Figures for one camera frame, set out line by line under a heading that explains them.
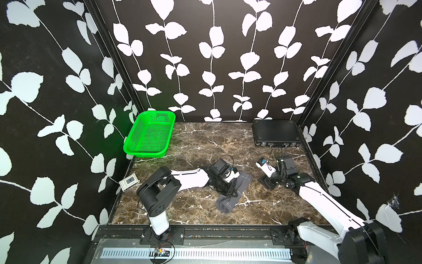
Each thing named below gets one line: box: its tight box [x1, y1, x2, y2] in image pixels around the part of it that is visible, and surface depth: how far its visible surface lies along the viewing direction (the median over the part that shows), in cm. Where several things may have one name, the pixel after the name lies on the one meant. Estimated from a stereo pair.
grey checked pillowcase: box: [215, 171, 254, 213], surface depth 84 cm
